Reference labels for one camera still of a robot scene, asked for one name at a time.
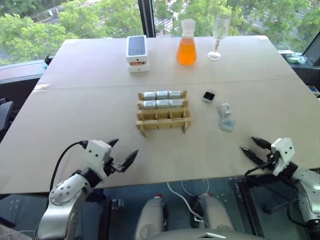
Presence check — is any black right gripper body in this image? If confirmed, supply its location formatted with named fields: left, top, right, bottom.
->
left=259, top=148, right=281, bottom=171

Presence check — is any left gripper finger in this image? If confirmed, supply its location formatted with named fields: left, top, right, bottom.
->
left=106, top=138, right=120, bottom=151
left=121, top=149, right=139, bottom=174

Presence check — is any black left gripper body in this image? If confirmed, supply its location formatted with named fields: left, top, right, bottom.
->
left=101, top=156, right=126, bottom=179

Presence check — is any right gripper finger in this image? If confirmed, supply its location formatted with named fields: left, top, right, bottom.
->
left=239, top=146, right=265, bottom=166
left=250, top=136, right=273, bottom=152

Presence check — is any wooden rack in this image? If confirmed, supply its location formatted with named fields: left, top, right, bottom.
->
left=135, top=89, right=193, bottom=138

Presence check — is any white smartphone box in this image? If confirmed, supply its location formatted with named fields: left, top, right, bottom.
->
left=125, top=35, right=150, bottom=74

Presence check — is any grey rounded shell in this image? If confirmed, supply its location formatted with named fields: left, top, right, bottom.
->
left=134, top=195, right=168, bottom=240
left=198, top=193, right=236, bottom=231

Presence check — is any dark grey curved housing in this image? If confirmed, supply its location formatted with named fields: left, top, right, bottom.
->
left=172, top=225, right=254, bottom=240

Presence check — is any teal tray with items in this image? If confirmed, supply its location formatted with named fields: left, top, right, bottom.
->
left=278, top=49, right=308, bottom=65

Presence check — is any black monitor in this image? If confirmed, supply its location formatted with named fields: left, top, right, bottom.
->
left=301, top=37, right=320, bottom=66

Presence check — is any small blue black object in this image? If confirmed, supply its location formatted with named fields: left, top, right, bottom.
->
left=43, top=55, right=54, bottom=69

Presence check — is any black chair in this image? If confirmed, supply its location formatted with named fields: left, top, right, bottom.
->
left=0, top=98, right=15, bottom=131

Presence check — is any glass flask with orange liquid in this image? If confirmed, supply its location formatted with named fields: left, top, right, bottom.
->
left=175, top=18, right=198, bottom=67

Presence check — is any clear champagne glass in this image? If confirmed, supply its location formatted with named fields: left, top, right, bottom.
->
left=207, top=13, right=231, bottom=61

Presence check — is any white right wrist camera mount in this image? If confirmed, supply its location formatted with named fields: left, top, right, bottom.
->
left=270, top=137, right=296, bottom=177

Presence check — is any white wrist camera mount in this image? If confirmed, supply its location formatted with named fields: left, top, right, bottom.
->
left=83, top=139, right=113, bottom=180
left=270, top=137, right=296, bottom=177

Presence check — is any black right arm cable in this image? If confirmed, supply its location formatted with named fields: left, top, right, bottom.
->
left=244, top=161, right=310, bottom=227

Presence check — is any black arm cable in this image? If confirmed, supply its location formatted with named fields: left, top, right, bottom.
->
left=244, top=161, right=310, bottom=227
left=49, top=140, right=89, bottom=194

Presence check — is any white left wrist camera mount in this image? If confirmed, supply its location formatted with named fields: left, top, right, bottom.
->
left=83, top=139, right=113, bottom=180

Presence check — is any clear plastic small object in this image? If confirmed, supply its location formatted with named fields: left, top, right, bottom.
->
left=216, top=102, right=237, bottom=133

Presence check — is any black metal stand frame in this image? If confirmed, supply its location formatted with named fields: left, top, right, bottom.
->
left=99, top=198, right=125, bottom=240
left=233, top=181, right=266, bottom=239

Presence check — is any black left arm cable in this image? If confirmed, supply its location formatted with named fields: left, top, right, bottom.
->
left=49, top=140, right=89, bottom=194

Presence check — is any white floor cable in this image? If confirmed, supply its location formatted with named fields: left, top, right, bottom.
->
left=166, top=179, right=211, bottom=223

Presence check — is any small black white cube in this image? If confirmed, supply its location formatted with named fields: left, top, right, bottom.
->
left=201, top=91, right=216, bottom=104

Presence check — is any black window frame post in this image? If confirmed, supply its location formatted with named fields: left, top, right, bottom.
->
left=137, top=0, right=157, bottom=39

